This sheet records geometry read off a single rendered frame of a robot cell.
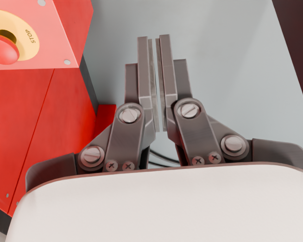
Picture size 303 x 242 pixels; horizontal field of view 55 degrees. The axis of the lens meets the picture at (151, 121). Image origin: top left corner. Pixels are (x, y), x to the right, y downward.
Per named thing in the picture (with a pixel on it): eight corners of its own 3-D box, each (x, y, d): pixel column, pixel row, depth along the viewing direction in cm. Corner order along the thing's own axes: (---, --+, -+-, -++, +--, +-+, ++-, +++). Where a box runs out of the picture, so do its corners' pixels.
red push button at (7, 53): (32, 46, 35) (23, 67, 33) (0, 47, 35) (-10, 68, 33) (17, 17, 32) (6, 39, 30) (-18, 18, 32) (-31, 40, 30)
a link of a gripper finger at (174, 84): (167, 189, 13) (158, 78, 17) (241, 184, 13) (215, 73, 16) (164, 155, 10) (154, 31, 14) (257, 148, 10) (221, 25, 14)
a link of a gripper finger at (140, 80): (92, 195, 13) (100, 83, 17) (164, 189, 13) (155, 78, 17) (69, 162, 10) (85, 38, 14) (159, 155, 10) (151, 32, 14)
